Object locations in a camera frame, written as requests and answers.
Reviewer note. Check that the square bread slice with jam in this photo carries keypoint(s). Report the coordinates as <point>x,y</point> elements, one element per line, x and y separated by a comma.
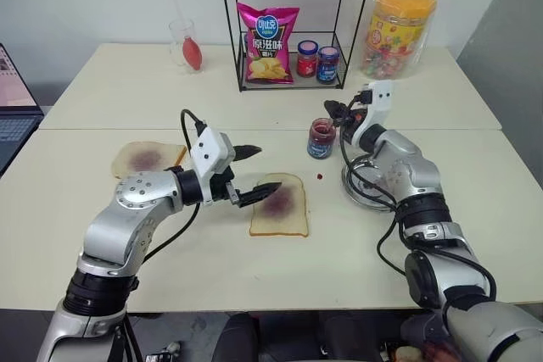
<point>288,222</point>

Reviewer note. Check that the clear drinking glass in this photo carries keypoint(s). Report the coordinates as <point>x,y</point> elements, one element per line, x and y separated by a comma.
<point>180,31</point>

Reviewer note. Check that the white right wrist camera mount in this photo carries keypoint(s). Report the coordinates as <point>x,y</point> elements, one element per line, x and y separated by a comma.
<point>382,99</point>

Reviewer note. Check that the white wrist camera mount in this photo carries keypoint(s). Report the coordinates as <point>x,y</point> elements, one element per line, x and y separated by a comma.
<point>210,150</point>
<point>382,99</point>

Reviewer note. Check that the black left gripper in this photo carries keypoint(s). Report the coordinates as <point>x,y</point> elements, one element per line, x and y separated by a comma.
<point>224,182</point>

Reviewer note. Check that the candy jar with yellow lid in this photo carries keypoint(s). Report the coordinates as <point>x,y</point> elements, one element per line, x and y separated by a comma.
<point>399,35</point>

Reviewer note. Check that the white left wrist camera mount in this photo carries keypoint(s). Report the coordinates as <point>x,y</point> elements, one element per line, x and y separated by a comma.
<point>210,150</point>

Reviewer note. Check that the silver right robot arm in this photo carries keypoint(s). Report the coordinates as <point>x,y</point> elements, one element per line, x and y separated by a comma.
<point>407,158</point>

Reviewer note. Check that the red jam jar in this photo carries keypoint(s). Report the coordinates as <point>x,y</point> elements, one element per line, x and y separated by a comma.
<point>307,63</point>

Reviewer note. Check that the pink potato chips bag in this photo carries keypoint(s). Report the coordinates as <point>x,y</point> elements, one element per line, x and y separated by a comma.
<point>267,48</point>

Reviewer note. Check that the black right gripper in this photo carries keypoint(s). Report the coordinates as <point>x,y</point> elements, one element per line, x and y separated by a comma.
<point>351,131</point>

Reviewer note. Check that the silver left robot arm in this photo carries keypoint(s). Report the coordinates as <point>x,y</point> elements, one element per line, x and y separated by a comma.
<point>136,192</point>

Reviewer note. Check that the clear glass dish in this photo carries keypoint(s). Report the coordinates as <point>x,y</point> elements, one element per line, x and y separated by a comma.
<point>360,197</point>

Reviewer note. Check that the open glass jam jar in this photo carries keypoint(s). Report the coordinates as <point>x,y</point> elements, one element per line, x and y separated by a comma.
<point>320,146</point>

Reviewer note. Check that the flat bread slice with jam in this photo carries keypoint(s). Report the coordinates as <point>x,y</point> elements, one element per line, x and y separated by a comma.
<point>140,159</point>

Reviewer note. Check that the blue jam jar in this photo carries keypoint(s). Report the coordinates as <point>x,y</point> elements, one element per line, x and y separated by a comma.
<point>327,69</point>

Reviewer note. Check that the dark rounded shape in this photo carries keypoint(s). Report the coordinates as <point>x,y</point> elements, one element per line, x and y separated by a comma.
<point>239,336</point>

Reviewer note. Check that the dark laptop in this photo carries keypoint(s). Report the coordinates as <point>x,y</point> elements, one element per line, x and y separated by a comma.
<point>12,129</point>

